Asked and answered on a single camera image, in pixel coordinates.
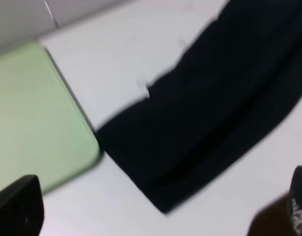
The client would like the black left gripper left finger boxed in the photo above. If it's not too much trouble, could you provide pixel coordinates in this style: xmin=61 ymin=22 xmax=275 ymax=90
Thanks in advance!
xmin=0 ymin=175 xmax=44 ymax=236

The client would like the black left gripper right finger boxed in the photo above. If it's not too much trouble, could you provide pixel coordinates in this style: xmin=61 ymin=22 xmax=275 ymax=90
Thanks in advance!
xmin=287 ymin=166 xmax=302 ymax=236

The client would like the black short sleeve shirt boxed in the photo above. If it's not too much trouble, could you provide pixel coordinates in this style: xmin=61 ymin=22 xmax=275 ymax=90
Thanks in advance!
xmin=95 ymin=0 xmax=302 ymax=213

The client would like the light green tray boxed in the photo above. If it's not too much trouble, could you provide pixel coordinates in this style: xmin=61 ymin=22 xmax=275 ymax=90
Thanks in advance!
xmin=0 ymin=43 xmax=99 ymax=193

